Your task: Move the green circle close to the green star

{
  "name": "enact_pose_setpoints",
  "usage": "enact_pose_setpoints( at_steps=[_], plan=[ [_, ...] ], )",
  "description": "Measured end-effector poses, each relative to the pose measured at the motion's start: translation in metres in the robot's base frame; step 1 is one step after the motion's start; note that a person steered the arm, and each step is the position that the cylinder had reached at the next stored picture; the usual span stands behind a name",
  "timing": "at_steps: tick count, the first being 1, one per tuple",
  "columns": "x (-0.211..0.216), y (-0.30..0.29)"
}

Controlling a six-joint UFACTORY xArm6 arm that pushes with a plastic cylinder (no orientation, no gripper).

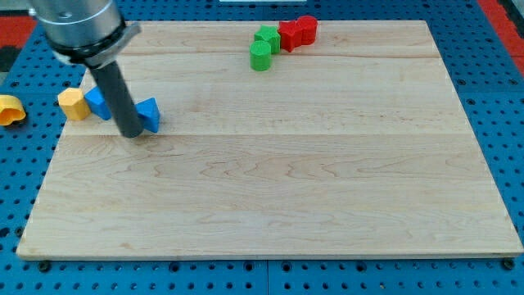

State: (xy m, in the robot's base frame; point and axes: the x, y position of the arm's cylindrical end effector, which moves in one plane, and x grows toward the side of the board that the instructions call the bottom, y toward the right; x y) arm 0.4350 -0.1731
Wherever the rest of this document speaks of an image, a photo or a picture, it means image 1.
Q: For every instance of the blue triangle block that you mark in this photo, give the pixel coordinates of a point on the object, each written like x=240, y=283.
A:
x=149, y=114

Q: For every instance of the light wooden board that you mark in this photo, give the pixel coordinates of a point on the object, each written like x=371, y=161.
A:
x=354, y=147

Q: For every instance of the green star block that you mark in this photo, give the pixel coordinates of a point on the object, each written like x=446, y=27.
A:
x=269, y=34

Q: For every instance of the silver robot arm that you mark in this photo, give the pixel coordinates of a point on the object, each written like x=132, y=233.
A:
x=88, y=32

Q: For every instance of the yellow heart block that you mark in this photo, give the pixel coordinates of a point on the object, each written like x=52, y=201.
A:
x=11, y=110

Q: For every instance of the red cylinder block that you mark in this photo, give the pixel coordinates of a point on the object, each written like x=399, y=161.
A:
x=308, y=25

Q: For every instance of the red star block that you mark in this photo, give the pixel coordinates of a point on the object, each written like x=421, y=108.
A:
x=291, y=35

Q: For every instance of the green cylinder block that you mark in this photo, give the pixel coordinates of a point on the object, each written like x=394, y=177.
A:
x=260, y=55

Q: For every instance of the blue cube block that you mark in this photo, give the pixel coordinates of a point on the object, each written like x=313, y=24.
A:
x=97, y=103

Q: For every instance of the yellow hexagon block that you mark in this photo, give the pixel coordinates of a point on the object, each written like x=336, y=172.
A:
x=73, y=104

